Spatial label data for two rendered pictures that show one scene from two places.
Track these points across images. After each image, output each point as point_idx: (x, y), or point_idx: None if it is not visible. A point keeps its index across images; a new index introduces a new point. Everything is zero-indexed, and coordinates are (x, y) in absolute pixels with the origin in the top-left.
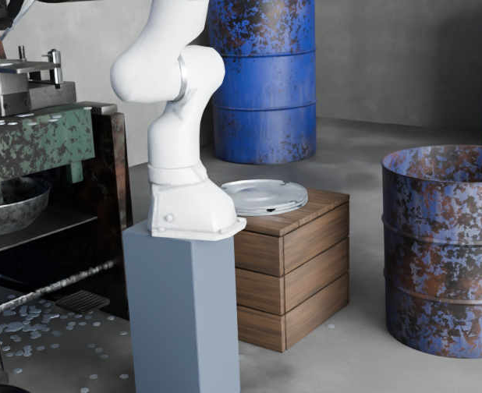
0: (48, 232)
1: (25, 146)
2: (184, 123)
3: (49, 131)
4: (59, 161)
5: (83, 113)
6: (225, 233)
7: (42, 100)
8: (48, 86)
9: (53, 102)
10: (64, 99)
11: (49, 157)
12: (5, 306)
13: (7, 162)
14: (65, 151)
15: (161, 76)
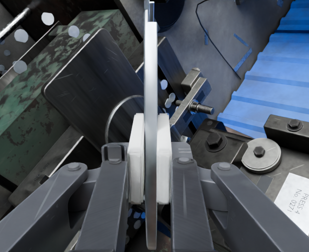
0: None
1: (49, 61)
2: None
3: (27, 91)
4: (2, 93)
5: None
6: None
7: (56, 150)
8: (56, 168)
9: (41, 163)
10: (27, 181)
11: (16, 83)
12: (13, 20)
13: (60, 42)
14: None
15: None
